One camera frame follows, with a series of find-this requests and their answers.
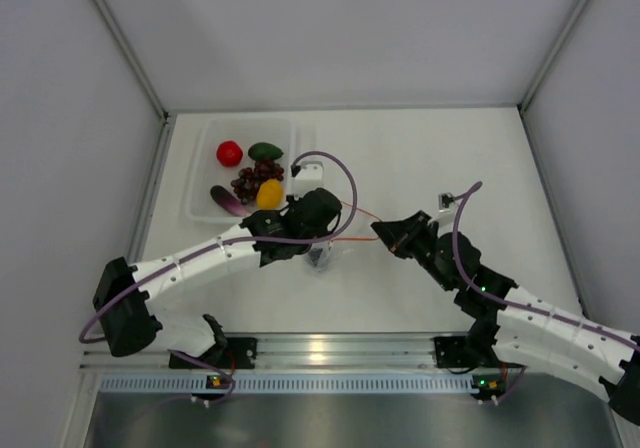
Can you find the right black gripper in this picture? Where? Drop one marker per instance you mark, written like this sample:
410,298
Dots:
400,234

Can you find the clear zip top bag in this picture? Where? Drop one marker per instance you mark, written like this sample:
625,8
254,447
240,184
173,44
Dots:
328,256

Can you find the yellow fake lemon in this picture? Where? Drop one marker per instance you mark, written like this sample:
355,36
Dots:
270,195

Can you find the dark red fake grapes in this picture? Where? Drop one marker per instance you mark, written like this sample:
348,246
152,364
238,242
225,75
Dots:
247,183

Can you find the green fake avocado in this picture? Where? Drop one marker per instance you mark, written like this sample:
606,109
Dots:
262,151

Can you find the purple fake eggplant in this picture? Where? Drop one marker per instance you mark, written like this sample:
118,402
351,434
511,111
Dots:
227,201

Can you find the red fake tomato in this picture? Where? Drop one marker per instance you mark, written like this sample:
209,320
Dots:
229,154

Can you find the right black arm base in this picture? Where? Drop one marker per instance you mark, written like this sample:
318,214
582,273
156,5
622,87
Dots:
452,355

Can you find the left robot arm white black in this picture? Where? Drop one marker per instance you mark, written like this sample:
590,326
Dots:
133,301

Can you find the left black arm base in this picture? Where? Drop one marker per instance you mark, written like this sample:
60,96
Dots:
234,352

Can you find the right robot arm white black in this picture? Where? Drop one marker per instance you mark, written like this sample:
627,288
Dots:
514,326

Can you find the clear plastic bin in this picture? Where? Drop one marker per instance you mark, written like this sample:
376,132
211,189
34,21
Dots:
206,171

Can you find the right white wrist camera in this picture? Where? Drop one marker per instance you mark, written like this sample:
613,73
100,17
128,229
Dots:
448,204

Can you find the aluminium rail frame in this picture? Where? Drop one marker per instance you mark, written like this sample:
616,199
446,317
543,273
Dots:
387,351

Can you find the white slotted cable duct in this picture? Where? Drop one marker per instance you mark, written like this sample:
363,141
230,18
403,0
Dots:
211,384

